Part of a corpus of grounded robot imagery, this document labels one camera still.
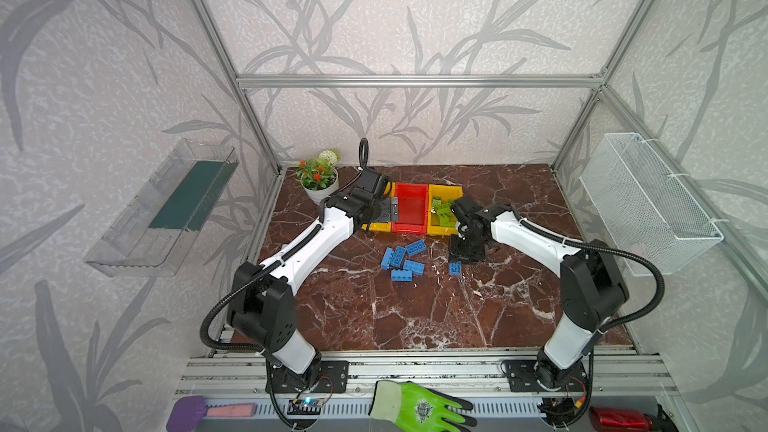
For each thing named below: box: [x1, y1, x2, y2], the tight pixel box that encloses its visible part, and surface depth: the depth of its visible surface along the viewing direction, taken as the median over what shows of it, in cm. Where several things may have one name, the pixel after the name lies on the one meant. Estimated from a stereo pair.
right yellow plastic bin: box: [427, 184, 464, 236], surface depth 102 cm
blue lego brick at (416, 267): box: [404, 260, 425, 276], surface depth 93 cm
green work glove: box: [368, 380, 477, 432], surface depth 70 cm
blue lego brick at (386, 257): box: [381, 247, 394, 270], surface depth 95 cm
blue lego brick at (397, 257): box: [389, 246, 406, 269], surface depth 96 cm
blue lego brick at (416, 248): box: [406, 239, 427, 257], surface depth 98 cm
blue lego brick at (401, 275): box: [391, 269, 413, 282], surface depth 91 cm
